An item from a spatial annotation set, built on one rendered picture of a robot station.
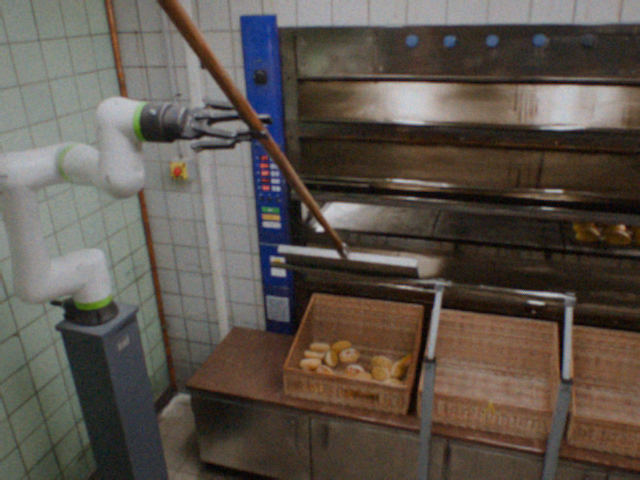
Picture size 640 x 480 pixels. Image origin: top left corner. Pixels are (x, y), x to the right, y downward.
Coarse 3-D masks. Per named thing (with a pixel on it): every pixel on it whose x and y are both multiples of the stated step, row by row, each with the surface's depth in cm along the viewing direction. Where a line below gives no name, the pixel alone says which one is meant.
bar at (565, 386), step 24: (288, 264) 236; (456, 288) 217; (480, 288) 214; (504, 288) 212; (432, 336) 212; (432, 360) 208; (432, 384) 211; (432, 408) 217; (552, 432) 203; (552, 456) 208
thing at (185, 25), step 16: (160, 0) 83; (176, 0) 84; (176, 16) 86; (192, 32) 90; (192, 48) 94; (208, 48) 95; (208, 64) 98; (224, 80) 103; (240, 96) 109; (240, 112) 113; (256, 128) 120; (272, 144) 128; (272, 160) 134; (288, 176) 143; (304, 192) 154; (320, 224) 178; (336, 240) 194
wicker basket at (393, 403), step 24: (312, 312) 277; (360, 312) 273; (384, 312) 269; (408, 312) 266; (312, 336) 281; (336, 336) 278; (360, 336) 275; (384, 336) 272; (408, 336) 268; (288, 360) 246; (360, 360) 270; (288, 384) 248; (336, 384) 239; (360, 384) 235; (384, 384) 231; (408, 384) 230; (384, 408) 236
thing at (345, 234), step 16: (352, 240) 264; (368, 240) 262; (384, 240) 259; (400, 240) 257; (416, 240) 254; (432, 240) 253; (448, 240) 253; (464, 240) 252; (512, 256) 244; (528, 256) 241; (544, 256) 239; (560, 256) 237; (576, 256) 235; (592, 256) 233; (608, 256) 233; (624, 256) 232
